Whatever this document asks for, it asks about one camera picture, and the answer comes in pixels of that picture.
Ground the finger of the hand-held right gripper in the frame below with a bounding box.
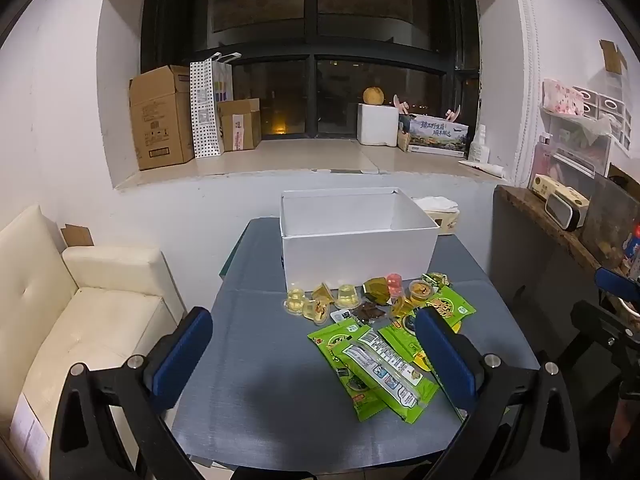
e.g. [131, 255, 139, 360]
[594, 266, 640, 303]
[556, 300, 640, 368]

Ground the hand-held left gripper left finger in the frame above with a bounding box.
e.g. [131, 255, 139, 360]
[50, 306, 236, 480]

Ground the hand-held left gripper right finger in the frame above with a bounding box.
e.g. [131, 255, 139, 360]
[405, 306, 581, 480]

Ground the green snack packet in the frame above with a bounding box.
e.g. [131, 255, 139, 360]
[307, 320, 387, 424]
[378, 285, 477, 361]
[407, 347, 468, 421]

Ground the white cardboard box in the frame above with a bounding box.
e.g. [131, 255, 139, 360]
[279, 187, 440, 286]

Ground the red cap bottle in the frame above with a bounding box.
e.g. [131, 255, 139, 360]
[624, 225, 640, 282]

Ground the glass tank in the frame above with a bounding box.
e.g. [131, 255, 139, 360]
[579, 172, 640, 262]

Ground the orange pudding cup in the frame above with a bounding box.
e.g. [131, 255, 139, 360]
[407, 280, 434, 307]

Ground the dark brown small packet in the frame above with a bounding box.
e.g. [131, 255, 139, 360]
[350, 302, 387, 322]

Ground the wooden side cabinet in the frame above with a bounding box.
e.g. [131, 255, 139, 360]
[492, 184, 640, 376]

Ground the brown yellow small packet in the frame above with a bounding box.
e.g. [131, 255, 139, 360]
[362, 277, 392, 307]

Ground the cream white radio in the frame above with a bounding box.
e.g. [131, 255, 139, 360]
[532, 173, 591, 232]

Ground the cream leather sofa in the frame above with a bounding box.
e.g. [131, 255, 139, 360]
[0, 205, 187, 480]

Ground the clear plastic storage rack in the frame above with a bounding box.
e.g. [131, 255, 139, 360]
[530, 110, 613, 192]

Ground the tissue pack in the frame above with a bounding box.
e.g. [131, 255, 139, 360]
[410, 195, 460, 236]

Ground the flat cardboard piece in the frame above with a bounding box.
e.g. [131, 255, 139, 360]
[60, 223, 95, 248]

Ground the white tube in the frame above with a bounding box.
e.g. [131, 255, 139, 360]
[458, 158, 507, 177]

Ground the pink floral cloth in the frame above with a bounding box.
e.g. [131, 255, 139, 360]
[542, 78, 585, 117]

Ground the white plastic bottle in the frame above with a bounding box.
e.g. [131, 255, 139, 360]
[469, 124, 489, 164]

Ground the landscape printed box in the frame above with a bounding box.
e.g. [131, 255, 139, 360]
[398, 112, 470, 156]

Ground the small open cardboard box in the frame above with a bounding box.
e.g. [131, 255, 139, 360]
[216, 98, 262, 153]

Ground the large brown cardboard box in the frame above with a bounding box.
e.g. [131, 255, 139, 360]
[128, 64, 197, 171]

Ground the white foam box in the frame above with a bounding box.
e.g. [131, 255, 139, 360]
[356, 102, 401, 147]

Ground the polka-dot paper bag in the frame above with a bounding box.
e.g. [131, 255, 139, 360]
[189, 52, 236, 160]

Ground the dark window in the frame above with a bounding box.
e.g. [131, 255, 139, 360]
[140, 0, 482, 142]

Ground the white wall drawer organizer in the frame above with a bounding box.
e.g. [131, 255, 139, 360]
[574, 86, 632, 152]

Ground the cardboard scrap on wall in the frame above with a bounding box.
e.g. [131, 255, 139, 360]
[599, 39, 629, 75]

